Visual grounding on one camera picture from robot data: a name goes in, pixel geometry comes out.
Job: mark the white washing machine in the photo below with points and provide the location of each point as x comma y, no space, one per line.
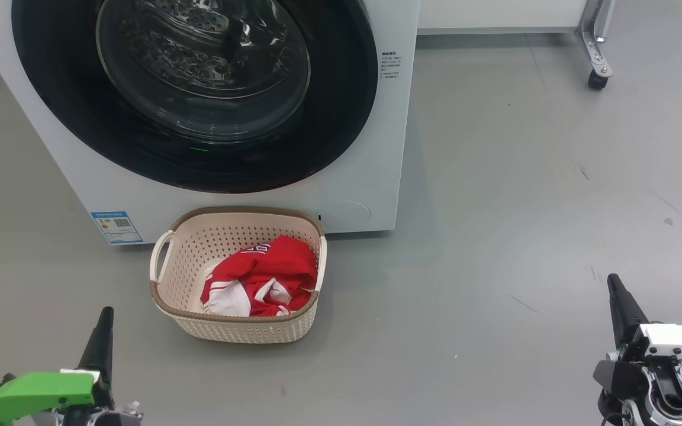
376,148

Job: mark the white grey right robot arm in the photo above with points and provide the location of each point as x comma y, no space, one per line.
666,402

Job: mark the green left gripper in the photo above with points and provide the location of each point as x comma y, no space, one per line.
39,393

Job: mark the cream perforated laundry basket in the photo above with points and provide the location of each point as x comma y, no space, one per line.
187,260

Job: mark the blue energy label sticker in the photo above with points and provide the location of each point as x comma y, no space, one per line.
116,228

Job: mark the metal frame leg with caster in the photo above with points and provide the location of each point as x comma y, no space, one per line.
595,47

